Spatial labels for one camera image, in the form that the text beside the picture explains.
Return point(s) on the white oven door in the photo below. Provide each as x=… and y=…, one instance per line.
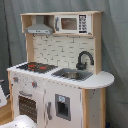
x=29, y=102

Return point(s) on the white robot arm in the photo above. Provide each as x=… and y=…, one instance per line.
x=22, y=121

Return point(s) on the wooden toy kitchen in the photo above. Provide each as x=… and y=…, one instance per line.
x=62, y=50

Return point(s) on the grey toy sink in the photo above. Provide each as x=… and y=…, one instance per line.
x=72, y=74

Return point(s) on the black toy faucet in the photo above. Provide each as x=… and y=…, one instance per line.
x=81, y=65

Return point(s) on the black stovetop red burners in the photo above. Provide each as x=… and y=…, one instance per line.
x=37, y=67

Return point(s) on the right grey stove knob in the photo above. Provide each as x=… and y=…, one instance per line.
x=34, y=84

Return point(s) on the grey stove knob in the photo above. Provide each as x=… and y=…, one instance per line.
x=15, y=79
x=34, y=84

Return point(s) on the toy microwave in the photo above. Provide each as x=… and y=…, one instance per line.
x=74, y=24

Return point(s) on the grey range hood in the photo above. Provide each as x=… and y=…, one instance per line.
x=40, y=27

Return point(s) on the white cabinet door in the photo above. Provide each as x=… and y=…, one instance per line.
x=64, y=106

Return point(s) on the left grey stove knob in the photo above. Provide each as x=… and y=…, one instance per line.
x=15, y=79

